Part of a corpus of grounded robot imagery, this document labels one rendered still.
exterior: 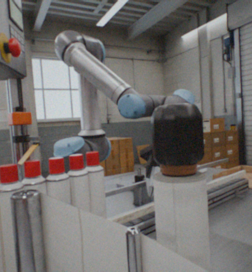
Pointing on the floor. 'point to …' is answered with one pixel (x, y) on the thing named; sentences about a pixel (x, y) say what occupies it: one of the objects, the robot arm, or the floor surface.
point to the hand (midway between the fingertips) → (149, 192)
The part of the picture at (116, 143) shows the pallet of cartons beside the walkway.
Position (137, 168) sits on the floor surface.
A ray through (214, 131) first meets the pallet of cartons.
